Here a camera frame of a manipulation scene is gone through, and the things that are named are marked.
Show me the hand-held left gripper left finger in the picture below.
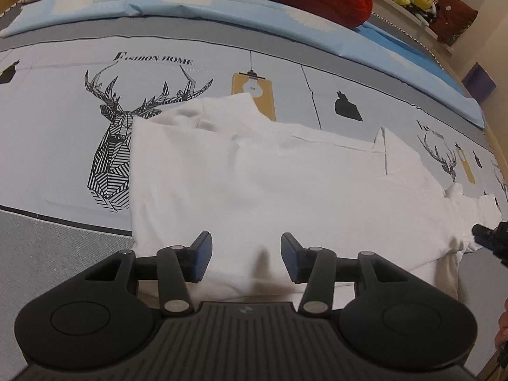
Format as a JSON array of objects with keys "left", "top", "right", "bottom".
[{"left": 81, "top": 231, "right": 214, "bottom": 316}]

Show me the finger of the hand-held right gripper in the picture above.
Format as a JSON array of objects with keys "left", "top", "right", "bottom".
[{"left": 471, "top": 221, "right": 508, "bottom": 266}]

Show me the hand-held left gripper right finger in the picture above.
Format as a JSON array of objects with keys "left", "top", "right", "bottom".
[{"left": 280, "top": 232, "right": 414, "bottom": 317}]

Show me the white t-shirt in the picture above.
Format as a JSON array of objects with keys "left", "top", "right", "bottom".
[{"left": 130, "top": 92, "right": 502, "bottom": 301}]

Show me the person's right hand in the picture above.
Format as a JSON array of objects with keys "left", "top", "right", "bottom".
[{"left": 494, "top": 308, "right": 508, "bottom": 349}]

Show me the purple box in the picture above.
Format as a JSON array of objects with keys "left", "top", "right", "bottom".
[{"left": 462, "top": 63, "right": 498, "bottom": 102}]

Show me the deer print bed sheet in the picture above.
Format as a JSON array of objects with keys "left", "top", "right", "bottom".
[{"left": 0, "top": 19, "right": 508, "bottom": 381}]

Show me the dark red cloth bag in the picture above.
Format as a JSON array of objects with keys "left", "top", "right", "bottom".
[{"left": 433, "top": 0, "right": 479, "bottom": 47}]

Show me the white headboard ledge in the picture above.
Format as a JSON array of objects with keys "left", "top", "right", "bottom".
[{"left": 366, "top": 0, "right": 456, "bottom": 55}]

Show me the light blue quilt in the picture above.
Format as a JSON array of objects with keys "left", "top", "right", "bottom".
[{"left": 0, "top": 0, "right": 487, "bottom": 128}]

